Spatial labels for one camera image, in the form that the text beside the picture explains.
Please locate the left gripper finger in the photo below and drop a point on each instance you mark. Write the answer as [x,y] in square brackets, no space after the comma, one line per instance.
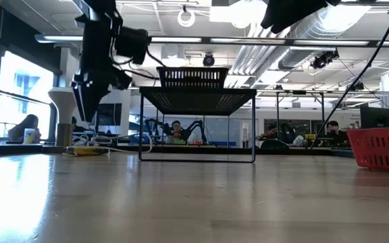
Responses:
[95,101]
[78,99]

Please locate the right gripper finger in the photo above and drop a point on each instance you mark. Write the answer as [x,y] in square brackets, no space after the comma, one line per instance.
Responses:
[279,15]

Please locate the black plastic basket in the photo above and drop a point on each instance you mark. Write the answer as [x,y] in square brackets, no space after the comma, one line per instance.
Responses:
[192,77]

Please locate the red plastic basket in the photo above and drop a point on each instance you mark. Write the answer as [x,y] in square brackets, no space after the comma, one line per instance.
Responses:
[382,148]

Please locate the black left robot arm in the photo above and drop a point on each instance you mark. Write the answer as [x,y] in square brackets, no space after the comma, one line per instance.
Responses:
[96,8]

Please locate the background black robot arm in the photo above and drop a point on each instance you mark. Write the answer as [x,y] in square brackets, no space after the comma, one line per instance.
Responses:
[157,128]
[198,130]

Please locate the white mushroom lamp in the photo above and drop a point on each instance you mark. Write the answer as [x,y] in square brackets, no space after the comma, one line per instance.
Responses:
[64,104]

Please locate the black computer monitor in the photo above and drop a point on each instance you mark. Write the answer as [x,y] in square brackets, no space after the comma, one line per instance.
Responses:
[377,117]
[110,114]

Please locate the person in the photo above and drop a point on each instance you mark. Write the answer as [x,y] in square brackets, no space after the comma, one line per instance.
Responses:
[271,131]
[22,128]
[334,131]
[177,131]
[76,125]

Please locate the long ceiling light bar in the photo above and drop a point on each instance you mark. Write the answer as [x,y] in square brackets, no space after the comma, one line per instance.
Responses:
[248,40]

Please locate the white ceiling pipes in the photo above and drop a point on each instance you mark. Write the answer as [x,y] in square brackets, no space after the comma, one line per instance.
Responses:
[248,64]

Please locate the large window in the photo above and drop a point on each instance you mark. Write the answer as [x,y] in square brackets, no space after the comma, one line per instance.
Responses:
[19,101]

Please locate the bottle on window sill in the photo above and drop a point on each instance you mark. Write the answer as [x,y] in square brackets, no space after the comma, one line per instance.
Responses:
[29,135]

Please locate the black ceiling spotlight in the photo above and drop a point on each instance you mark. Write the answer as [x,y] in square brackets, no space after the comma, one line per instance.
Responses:
[208,60]

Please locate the black mesh riser shelf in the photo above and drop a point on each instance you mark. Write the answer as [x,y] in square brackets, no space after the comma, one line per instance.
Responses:
[198,101]

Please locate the silver ventilation duct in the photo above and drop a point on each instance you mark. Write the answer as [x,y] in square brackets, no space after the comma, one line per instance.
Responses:
[316,30]

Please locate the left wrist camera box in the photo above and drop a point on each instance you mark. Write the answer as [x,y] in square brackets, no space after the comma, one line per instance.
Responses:
[132,44]

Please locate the black ceiling camera cluster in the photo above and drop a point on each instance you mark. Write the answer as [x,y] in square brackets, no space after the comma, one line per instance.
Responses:
[324,59]

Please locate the background black gantry frame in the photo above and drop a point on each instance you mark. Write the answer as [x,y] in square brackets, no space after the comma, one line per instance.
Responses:
[299,92]

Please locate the black aluminium table frame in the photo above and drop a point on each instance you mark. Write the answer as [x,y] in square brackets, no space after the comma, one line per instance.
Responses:
[214,150]

